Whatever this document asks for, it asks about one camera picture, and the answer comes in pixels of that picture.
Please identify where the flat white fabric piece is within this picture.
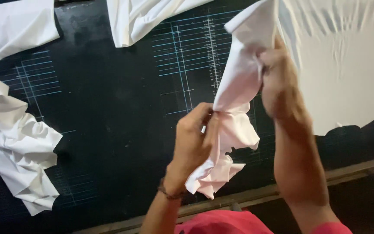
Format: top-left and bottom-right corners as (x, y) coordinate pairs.
(0, 0), (61, 71)

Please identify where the black gridded cutting mat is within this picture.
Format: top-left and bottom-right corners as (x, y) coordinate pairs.
(0, 0), (374, 232)

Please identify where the crumpled white fabric piece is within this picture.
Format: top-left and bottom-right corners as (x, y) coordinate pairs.
(0, 76), (63, 216)

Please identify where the folded white fabric piece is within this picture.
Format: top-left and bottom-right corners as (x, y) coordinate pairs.
(106, 0), (215, 48)

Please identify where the white fabric garment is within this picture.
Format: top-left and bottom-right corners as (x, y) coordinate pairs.
(185, 0), (374, 200)

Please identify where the person's right hand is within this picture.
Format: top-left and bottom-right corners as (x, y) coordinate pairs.
(258, 35), (306, 120)

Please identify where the person's left hand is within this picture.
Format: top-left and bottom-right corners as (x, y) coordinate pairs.
(166, 102), (219, 194)

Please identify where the person's red shirt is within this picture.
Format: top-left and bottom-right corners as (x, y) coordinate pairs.
(174, 210), (353, 234)

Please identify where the brown thread wrist bracelet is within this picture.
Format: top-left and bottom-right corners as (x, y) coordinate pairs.
(158, 177), (187, 200)

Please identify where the wooden table edge rail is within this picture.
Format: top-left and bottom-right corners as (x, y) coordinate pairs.
(73, 154), (374, 234)

